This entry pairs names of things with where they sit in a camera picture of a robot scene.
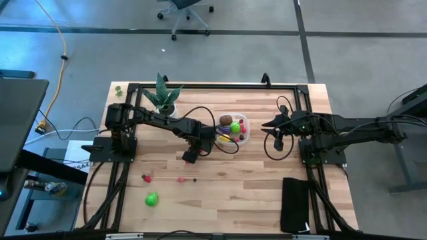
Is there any grey metal stand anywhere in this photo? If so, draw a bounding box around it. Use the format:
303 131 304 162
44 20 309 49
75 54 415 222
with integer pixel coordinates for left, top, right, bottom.
388 83 427 195

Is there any white frame bracket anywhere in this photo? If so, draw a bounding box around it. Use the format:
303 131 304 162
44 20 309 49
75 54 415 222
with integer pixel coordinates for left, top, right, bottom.
292 234 330 240
105 233 145 240

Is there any green snake plant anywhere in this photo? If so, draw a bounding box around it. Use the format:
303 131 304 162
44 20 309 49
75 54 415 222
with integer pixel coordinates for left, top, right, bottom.
141 72 184 113

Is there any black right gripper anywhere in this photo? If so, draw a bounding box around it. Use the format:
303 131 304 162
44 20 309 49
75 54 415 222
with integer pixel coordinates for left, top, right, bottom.
261 109 310 137

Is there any white paper sign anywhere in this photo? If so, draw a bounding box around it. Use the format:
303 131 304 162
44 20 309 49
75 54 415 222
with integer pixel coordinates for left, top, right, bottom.
63 139 95 174

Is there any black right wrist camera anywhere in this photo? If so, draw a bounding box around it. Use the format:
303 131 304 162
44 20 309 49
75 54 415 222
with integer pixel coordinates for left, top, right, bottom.
273 132 285 152

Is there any dark grey side desk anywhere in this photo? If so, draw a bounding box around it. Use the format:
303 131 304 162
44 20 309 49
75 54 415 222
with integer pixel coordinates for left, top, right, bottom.
0 78 50 173

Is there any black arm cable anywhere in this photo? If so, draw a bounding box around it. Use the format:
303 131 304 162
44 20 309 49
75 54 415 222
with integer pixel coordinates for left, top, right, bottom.
166 105 240 156
263 95 295 161

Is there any office chair base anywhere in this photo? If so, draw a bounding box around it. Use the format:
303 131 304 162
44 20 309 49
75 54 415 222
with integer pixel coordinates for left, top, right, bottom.
156 0 215 41

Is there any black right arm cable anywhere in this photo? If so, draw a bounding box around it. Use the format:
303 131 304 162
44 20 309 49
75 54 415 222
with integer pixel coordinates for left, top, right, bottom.
263 95 295 161

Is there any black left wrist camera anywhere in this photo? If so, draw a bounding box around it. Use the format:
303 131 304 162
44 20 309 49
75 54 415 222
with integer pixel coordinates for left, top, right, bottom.
181 149 201 165

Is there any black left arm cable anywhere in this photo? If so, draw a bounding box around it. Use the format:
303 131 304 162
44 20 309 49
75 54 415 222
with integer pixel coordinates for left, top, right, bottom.
166 105 240 156

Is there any white plant pot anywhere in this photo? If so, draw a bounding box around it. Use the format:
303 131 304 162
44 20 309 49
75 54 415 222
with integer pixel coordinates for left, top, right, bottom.
156 103 179 120

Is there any black aluminium table frame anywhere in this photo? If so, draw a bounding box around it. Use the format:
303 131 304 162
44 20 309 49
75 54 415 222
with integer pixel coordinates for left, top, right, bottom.
75 82 360 234

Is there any black cloth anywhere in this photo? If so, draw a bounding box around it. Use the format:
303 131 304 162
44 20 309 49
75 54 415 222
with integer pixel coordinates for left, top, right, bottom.
280 177 311 235

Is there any yellow floor cable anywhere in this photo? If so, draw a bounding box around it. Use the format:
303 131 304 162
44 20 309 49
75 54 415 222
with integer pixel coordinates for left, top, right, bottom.
34 0 67 129

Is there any clear plastic tupperware container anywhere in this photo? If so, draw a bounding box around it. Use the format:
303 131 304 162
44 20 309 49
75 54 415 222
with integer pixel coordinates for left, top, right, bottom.
214 112 252 148

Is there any green toy pepper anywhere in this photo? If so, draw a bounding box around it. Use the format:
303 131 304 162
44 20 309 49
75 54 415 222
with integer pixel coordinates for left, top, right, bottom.
144 191 159 207

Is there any white floor cable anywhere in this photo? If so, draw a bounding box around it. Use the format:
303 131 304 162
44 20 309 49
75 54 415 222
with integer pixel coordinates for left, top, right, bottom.
25 128 101 146

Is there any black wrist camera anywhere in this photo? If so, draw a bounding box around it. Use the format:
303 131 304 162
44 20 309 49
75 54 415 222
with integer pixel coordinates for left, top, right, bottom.
181 149 201 165
273 132 285 152

